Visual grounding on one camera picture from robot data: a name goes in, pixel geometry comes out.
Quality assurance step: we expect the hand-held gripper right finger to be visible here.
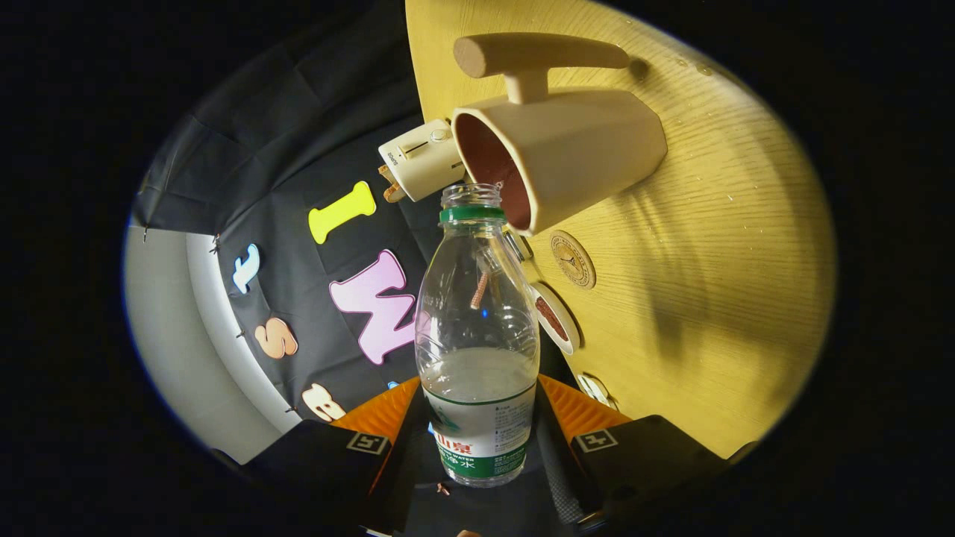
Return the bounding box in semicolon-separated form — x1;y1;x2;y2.
532;373;728;532

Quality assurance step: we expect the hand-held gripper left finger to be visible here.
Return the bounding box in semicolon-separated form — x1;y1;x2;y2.
237;377;441;534

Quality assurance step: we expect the clear plastic juice bottle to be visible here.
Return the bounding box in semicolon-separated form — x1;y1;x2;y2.
414;183;541;488

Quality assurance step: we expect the round cork coaster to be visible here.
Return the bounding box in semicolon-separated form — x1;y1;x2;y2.
551;230;597;290

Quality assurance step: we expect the beige cup with handle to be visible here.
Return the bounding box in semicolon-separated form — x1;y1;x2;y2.
451;32;669;236

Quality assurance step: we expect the white compartment snack tray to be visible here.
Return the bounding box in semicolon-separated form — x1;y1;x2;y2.
576;373;619;411

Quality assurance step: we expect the white round plate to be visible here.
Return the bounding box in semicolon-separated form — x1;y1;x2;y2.
531;282;581;355

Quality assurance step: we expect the brown sausage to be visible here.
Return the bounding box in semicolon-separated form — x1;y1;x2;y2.
535;297;569;342

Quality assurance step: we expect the wooden table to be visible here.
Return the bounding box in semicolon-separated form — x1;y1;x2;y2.
405;0;836;459

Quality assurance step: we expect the white toaster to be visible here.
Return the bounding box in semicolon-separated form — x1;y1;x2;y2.
378;119;467;202

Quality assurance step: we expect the black backdrop cloth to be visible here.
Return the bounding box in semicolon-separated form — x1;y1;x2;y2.
131;0;575;537

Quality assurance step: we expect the metal wire basket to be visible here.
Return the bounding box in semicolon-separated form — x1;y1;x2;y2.
504;227;534;262

